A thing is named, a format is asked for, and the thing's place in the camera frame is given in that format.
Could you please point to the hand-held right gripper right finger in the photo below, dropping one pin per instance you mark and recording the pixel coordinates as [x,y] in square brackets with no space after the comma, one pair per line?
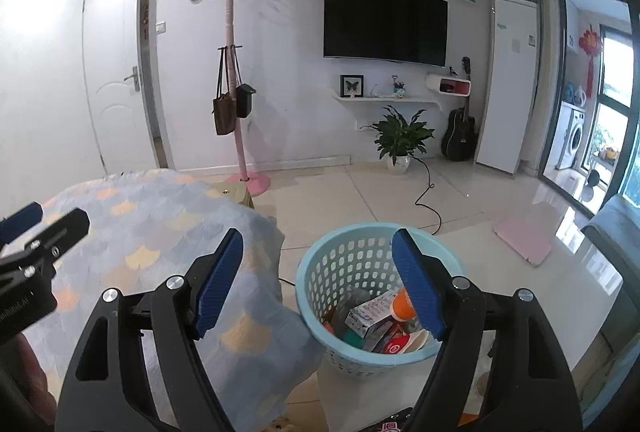
[417,282]

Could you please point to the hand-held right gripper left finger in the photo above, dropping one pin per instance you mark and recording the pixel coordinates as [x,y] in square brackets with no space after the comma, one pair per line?
[220,282]

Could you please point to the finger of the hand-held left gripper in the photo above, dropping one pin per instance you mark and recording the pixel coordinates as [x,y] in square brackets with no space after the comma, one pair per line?
[20,218]
[62,227]

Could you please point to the white toothpaste box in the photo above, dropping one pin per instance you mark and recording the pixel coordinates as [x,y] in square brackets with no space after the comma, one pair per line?
[372,312]

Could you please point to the light blue plastic basket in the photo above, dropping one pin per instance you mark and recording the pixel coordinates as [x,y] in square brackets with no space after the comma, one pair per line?
[320,257]

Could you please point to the person's left forearm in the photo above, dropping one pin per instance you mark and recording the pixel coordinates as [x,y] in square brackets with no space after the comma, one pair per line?
[25,377]

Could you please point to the red white packet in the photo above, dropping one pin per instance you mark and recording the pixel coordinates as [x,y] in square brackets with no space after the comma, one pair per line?
[400,346]

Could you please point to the beige stool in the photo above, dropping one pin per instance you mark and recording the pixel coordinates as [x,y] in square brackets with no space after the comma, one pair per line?
[237,197]

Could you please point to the teal small object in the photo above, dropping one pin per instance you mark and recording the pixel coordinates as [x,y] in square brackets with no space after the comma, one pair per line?
[350,338]

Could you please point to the pink flat board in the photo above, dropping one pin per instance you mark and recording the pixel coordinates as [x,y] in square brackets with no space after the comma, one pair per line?
[522,234]

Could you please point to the dark printed packet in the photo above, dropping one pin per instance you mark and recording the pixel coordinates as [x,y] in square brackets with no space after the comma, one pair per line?
[395,422]

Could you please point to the green potted plant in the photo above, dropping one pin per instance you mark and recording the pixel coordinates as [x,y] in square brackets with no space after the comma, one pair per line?
[400,137]

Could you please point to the black guitar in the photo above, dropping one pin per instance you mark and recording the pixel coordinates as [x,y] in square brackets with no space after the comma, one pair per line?
[460,132]

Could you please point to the white door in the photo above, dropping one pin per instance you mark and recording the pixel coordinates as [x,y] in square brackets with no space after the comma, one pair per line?
[115,77]

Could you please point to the brown tote bag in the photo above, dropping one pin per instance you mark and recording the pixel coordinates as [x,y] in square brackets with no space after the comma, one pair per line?
[223,112]

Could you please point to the black small bag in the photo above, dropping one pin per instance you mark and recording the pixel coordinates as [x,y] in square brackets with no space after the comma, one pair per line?
[245,100]

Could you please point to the small potted shelf plant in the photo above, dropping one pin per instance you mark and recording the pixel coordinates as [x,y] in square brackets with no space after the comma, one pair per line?
[398,87]

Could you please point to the grey sofa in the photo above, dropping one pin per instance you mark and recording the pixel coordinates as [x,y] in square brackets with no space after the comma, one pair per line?
[615,272]

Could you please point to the white red oval shelf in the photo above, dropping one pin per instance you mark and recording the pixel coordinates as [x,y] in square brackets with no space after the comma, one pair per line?
[447,85]

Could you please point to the framed butterfly picture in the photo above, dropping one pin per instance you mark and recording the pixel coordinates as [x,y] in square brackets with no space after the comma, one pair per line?
[352,86]

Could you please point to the white washing machine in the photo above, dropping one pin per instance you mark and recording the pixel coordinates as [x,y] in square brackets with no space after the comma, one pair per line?
[572,132]

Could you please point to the pink coat rack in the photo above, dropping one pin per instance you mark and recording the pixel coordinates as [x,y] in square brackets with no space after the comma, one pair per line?
[230,62]

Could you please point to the white refrigerator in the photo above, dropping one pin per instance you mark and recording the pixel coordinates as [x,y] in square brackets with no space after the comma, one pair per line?
[510,82]

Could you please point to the glass sliding door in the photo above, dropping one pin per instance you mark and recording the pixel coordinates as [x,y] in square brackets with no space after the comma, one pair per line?
[620,112]

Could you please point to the black flat television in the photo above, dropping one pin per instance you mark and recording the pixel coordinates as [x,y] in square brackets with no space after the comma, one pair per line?
[385,20]

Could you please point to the red knot ornament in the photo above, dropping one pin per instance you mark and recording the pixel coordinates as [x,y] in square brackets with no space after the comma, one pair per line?
[590,47]

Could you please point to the low white wall shelf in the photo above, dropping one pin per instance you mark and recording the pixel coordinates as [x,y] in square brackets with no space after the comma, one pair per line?
[385,99]

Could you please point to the wall light switch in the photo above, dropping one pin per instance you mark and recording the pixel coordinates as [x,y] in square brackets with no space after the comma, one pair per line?
[160,28]

